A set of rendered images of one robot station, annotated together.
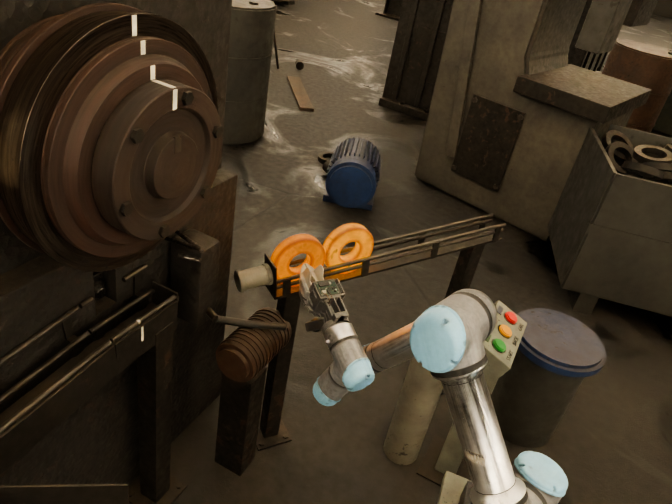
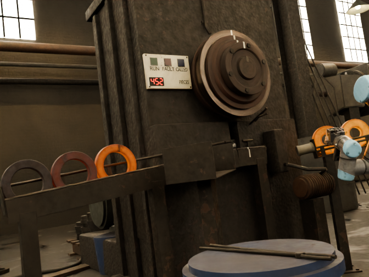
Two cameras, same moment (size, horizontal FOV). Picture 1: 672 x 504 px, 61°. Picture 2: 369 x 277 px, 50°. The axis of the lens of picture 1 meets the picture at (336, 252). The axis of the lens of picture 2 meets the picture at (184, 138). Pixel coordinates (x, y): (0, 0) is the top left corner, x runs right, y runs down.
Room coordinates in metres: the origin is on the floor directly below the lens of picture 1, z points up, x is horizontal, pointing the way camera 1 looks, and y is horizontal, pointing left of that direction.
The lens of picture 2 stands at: (-0.91, -0.60, 0.60)
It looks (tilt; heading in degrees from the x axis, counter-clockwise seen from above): 6 degrees up; 37
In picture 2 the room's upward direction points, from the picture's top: 7 degrees counter-clockwise
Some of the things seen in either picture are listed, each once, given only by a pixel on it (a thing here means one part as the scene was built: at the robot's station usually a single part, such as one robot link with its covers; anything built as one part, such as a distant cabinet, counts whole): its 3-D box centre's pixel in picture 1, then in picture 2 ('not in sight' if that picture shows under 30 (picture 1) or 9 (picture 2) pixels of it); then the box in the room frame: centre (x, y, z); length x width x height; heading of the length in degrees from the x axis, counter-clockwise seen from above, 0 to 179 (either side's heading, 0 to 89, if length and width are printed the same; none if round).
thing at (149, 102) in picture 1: (165, 163); (245, 68); (0.90, 0.33, 1.11); 0.28 x 0.06 x 0.28; 159
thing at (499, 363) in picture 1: (474, 402); not in sight; (1.31, -0.51, 0.31); 0.24 x 0.16 x 0.62; 159
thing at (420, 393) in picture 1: (418, 398); not in sight; (1.33, -0.35, 0.26); 0.12 x 0.12 x 0.52
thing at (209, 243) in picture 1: (193, 277); (275, 151); (1.16, 0.34, 0.68); 0.11 x 0.08 x 0.24; 69
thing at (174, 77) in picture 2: not in sight; (167, 72); (0.66, 0.64, 1.15); 0.26 x 0.02 x 0.18; 159
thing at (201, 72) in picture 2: (123, 145); (233, 74); (0.94, 0.42, 1.11); 0.47 x 0.06 x 0.47; 159
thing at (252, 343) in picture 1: (248, 393); (320, 223); (1.20, 0.17, 0.27); 0.22 x 0.13 x 0.53; 159
